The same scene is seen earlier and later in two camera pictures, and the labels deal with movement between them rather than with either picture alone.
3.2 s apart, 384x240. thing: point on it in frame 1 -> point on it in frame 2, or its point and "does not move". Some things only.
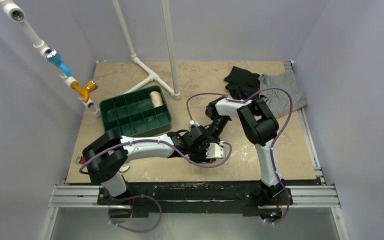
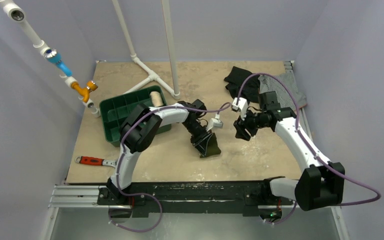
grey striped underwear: x=278 y=101 does not move
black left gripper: x=202 y=157 -> x=200 y=146
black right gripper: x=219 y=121 -> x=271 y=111
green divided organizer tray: x=132 y=114 does not move
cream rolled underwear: x=156 y=98 does not move
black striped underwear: x=242 y=83 does not move
